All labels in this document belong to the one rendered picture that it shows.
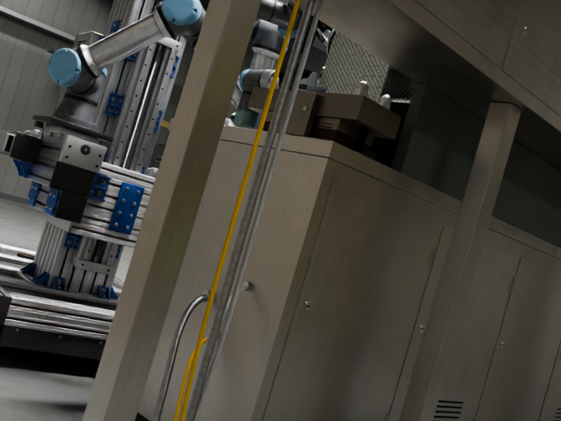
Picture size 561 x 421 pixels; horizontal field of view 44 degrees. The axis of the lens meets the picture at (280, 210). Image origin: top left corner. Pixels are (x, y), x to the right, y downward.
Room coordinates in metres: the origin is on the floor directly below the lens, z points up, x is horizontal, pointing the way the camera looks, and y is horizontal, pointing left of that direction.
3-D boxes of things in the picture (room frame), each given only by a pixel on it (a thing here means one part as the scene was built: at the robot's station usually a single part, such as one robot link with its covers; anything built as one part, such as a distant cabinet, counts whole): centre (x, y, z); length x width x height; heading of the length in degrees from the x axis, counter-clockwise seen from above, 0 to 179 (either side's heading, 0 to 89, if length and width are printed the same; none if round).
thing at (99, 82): (2.42, 0.78, 0.98); 0.13 x 0.12 x 0.14; 173
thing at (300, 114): (1.74, 0.03, 0.96); 0.10 x 0.03 x 0.11; 44
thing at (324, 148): (2.69, -0.74, 0.88); 2.52 x 0.66 x 0.04; 134
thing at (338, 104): (1.82, -0.03, 1.00); 0.40 x 0.16 x 0.06; 44
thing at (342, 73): (1.93, -0.09, 1.11); 0.23 x 0.01 x 0.18; 44
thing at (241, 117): (2.23, 0.19, 1.01); 0.11 x 0.08 x 0.11; 173
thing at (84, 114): (2.42, 0.78, 0.87); 0.15 x 0.15 x 0.10
